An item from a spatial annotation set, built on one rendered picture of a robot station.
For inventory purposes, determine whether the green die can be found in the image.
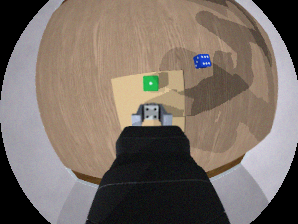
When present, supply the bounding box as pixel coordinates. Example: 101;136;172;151
143;76;159;91

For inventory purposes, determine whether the blue die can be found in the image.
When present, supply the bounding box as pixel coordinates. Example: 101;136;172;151
193;54;211;69

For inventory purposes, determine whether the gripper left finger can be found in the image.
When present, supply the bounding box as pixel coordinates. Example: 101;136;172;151
131;104;144;126

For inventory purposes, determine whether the grey die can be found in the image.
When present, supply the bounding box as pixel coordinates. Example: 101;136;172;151
144;103;159;120

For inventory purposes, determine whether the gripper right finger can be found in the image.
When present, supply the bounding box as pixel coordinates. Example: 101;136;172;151
158;104;173;126

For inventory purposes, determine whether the tan flat mat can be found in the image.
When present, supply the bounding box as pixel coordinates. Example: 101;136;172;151
111;70;185;132

